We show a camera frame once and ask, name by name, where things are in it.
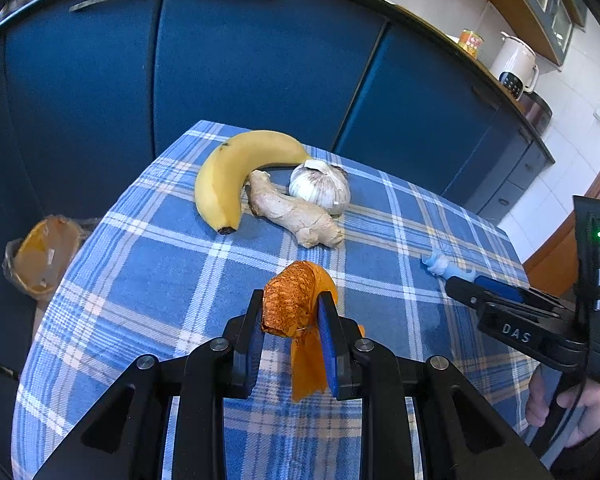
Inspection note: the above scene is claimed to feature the ginger root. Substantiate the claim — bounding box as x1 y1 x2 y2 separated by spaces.
245 170 345 249

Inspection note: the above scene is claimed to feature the yellow tin can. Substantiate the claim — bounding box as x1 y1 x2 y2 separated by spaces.
458 29 484 59

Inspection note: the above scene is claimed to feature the blue kitchen cabinet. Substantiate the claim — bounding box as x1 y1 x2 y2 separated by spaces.
0 0 557 376

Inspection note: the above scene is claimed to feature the wooden door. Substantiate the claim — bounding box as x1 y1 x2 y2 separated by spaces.
522 134 600 297

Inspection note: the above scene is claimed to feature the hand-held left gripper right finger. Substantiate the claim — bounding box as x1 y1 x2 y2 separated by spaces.
317 293 554 480

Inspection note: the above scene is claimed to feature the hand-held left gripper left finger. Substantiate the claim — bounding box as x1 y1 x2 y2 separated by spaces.
32 289 266 480

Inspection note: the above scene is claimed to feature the white electric kettle appliance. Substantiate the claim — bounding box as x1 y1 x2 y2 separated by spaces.
489 31 540 101

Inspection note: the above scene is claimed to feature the yellow banana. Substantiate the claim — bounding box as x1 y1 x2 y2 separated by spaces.
194 130 312 236

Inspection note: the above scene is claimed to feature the dark rice cooker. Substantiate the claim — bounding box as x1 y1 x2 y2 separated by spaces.
520 91 553 134

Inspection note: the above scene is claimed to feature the orange plastic bag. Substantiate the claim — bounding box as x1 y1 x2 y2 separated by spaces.
261 260 366 404

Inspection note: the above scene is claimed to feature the person's right hand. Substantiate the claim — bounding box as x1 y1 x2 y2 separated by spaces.
525 366 600 450

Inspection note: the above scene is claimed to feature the light blue wrapper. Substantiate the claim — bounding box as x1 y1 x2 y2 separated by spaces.
421 253 477 282

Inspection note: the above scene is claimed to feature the blue plaid tablecloth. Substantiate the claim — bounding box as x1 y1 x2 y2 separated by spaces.
11 120 542 480

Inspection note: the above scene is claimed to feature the bin with plastic bag liner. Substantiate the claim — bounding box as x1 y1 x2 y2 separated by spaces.
2 215 85 303

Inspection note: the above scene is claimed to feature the white garlic bulb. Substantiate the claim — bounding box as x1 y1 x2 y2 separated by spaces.
288 160 352 216

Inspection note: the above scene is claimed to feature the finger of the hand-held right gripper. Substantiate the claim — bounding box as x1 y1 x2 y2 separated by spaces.
444 277 557 319
472 275 574 311

